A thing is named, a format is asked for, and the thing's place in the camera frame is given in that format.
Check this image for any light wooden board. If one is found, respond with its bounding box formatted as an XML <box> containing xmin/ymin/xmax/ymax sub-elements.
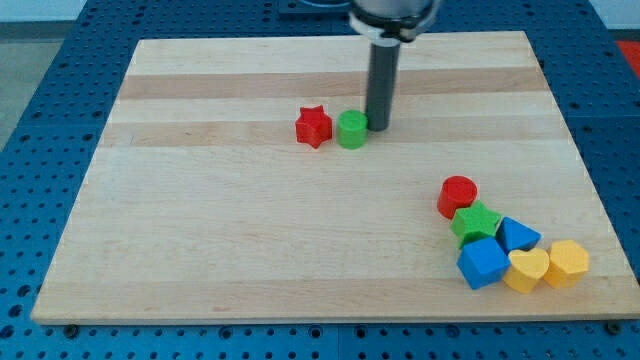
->
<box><xmin>31</xmin><ymin>31</ymin><xmax>639</xmax><ymax>325</ymax></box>

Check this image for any yellow hexagon block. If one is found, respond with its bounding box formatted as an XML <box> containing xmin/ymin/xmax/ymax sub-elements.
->
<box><xmin>543</xmin><ymin>239</ymin><xmax>590</xmax><ymax>289</ymax></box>

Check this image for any blue cube block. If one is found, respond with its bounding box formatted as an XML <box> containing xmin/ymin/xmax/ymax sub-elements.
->
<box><xmin>457</xmin><ymin>237</ymin><xmax>511</xmax><ymax>290</ymax></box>

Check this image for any green star block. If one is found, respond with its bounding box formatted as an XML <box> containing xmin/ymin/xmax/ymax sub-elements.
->
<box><xmin>450</xmin><ymin>200</ymin><xmax>502</xmax><ymax>249</ymax></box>

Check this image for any blue triangle block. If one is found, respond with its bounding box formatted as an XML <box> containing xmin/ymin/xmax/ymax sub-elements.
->
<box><xmin>495</xmin><ymin>217</ymin><xmax>542</xmax><ymax>253</ymax></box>

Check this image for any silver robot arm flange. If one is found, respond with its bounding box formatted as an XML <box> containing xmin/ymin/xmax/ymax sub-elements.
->
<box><xmin>349</xmin><ymin>0</ymin><xmax>443</xmax><ymax>47</ymax></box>

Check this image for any red star block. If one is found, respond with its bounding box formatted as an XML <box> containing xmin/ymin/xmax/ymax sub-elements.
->
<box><xmin>295</xmin><ymin>105</ymin><xmax>333</xmax><ymax>149</ymax></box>

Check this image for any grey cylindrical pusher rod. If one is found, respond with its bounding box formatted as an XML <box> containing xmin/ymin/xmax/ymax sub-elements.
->
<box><xmin>365</xmin><ymin>44</ymin><xmax>401</xmax><ymax>132</ymax></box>

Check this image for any green cylinder block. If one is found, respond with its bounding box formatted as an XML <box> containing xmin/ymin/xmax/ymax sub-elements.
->
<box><xmin>337</xmin><ymin>110</ymin><xmax>368</xmax><ymax>149</ymax></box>

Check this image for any red cylinder block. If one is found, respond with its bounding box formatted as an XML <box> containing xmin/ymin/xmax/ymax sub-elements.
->
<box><xmin>437</xmin><ymin>175</ymin><xmax>478</xmax><ymax>219</ymax></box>

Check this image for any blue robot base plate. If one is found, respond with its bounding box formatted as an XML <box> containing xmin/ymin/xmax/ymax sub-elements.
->
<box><xmin>276</xmin><ymin>0</ymin><xmax>351</xmax><ymax>19</ymax></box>

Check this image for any yellow heart block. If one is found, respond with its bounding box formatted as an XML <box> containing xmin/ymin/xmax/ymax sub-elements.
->
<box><xmin>502</xmin><ymin>248</ymin><xmax>550</xmax><ymax>294</ymax></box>

